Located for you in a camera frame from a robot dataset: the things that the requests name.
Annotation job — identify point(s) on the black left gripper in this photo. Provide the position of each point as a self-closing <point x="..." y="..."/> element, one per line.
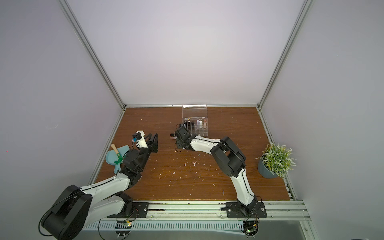
<point x="151" y="146"/>

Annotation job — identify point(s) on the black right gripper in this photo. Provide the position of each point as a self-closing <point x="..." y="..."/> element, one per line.
<point x="180" y="136"/>

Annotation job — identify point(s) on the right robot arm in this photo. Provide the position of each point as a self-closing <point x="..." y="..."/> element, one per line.
<point x="229" y="158"/>

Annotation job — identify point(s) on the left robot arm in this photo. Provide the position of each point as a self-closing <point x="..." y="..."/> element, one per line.
<point x="78" y="207"/>

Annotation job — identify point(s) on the clear acrylic lipstick organizer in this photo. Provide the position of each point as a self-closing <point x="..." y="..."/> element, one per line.
<point x="193" y="113"/>

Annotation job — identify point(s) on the green potted plant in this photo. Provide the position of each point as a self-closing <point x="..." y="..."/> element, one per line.
<point x="276" y="161"/>

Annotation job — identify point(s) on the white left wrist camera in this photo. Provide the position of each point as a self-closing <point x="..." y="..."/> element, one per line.
<point x="139" y="140"/>

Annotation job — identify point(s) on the green rake wooden handle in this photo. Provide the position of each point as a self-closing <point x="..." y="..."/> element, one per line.
<point x="120" y="157"/>

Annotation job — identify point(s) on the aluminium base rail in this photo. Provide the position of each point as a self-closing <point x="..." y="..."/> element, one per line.
<point x="200" y="215"/>

